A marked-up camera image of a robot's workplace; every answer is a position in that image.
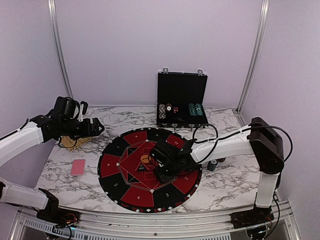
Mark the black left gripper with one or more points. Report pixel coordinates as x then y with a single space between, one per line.
87 132

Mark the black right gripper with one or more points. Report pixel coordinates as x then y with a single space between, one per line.
162 177

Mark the orange big blind button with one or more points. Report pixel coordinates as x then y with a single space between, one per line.
145 159

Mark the black triangular all-in marker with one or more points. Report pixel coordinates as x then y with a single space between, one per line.
141 168

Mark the blue green 50 chip stack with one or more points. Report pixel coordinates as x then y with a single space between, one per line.
211 166

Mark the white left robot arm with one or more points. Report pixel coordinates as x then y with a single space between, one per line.
36 131

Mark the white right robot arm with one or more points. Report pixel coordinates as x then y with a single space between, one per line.
257 138

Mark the woven bamboo tray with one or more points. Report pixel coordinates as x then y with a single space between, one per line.
71 145

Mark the round red black poker mat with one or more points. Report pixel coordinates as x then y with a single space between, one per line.
141 191

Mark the red playing card deck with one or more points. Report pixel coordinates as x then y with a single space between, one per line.
78 167

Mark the black orange 100 chip stack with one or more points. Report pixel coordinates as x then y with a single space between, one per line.
221 160

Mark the cream blue chips in case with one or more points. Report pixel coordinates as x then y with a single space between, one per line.
164 110

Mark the teal chips in case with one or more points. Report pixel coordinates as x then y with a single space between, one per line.
195 109

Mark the black chip carrying case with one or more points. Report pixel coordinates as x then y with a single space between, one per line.
181 89

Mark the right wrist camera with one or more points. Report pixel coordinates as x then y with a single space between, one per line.
164 152

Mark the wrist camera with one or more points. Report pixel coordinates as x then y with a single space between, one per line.
82 109
164 152

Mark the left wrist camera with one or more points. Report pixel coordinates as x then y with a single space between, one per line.
82 109

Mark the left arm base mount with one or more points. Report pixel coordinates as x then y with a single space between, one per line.
54 214

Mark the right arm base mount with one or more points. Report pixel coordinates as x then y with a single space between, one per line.
251 217

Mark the left aluminium frame post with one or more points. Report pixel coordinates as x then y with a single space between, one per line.
58 47

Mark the aluminium frame post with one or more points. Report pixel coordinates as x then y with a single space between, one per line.
258 42
58 47

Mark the aluminium front rail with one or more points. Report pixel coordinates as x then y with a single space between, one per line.
203 225

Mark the right aluminium frame post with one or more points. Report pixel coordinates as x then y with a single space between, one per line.
258 42

